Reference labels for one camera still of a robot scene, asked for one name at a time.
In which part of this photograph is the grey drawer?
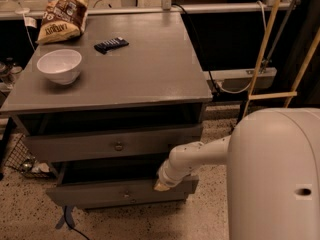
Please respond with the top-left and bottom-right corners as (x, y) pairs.
(23, 124), (203, 162)
(46, 161), (199, 209)

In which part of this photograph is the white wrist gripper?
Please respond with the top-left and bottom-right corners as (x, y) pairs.
(154, 158), (194, 192)

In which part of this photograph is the grey top drawer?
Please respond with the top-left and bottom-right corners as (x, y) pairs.
(23, 124), (203, 162)

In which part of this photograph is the grey wooden drawer cabinet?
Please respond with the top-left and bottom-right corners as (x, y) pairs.
(0, 12), (214, 211)

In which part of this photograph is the white cable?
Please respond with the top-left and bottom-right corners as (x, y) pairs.
(216, 1), (270, 95)

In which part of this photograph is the black wire basket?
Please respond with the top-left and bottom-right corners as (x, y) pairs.
(4, 134), (55, 178)

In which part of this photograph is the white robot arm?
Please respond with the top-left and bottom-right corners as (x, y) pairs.
(154, 108), (320, 240)

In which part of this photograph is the brown chip bag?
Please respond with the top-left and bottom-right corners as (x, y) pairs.
(36, 0), (90, 44)

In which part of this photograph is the black floor cable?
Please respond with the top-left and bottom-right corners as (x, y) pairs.
(63, 206), (92, 240)

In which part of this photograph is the grey metal rail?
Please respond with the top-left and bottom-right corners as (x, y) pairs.
(0, 2), (290, 21)

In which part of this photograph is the dark blue snack bar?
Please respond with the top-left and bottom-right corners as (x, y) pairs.
(94, 37), (129, 54)

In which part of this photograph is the wooden ladder frame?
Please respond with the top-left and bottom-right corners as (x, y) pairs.
(241, 0), (320, 118)

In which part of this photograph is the black power cable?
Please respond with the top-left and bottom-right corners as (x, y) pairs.
(171, 3), (223, 97)

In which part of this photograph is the white ceramic bowl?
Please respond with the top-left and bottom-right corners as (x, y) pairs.
(37, 49), (82, 85)

